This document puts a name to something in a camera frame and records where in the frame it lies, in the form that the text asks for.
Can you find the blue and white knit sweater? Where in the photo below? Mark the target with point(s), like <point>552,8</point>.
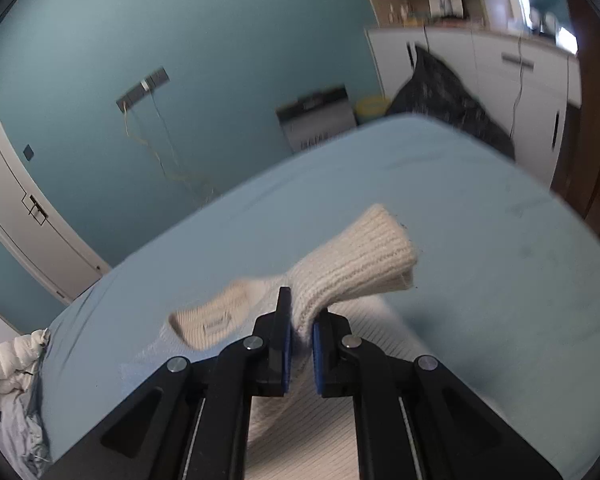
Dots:
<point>360,260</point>

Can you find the white door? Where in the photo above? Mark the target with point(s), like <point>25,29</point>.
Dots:
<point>25,240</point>

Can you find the yellow bin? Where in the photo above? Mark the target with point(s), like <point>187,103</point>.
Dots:
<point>372,107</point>

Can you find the grey and black box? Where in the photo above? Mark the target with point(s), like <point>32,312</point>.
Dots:
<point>315,120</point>

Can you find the black plastic bag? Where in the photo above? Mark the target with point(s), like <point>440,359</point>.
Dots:
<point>430,95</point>

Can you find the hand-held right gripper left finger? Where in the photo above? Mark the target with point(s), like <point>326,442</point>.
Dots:
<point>286,360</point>

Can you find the white and purple box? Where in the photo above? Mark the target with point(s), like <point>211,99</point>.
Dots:
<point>445,2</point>

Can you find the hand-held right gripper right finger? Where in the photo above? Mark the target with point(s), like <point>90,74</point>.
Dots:
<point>317,360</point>

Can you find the white down jacket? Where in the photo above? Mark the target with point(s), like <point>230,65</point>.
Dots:
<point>5,365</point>

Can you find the white low cabinet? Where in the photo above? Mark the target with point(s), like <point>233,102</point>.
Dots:
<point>490,75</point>

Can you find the bed with blue sheet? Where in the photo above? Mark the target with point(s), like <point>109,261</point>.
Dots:
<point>480,310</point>

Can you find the dark wall switch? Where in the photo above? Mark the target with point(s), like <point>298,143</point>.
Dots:
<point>28,152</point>

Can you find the grey crumpled cloth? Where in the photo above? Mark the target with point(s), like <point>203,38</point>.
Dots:
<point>20,435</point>

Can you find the grey wall outlet strip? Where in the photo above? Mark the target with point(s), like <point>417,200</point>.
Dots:
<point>150,82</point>

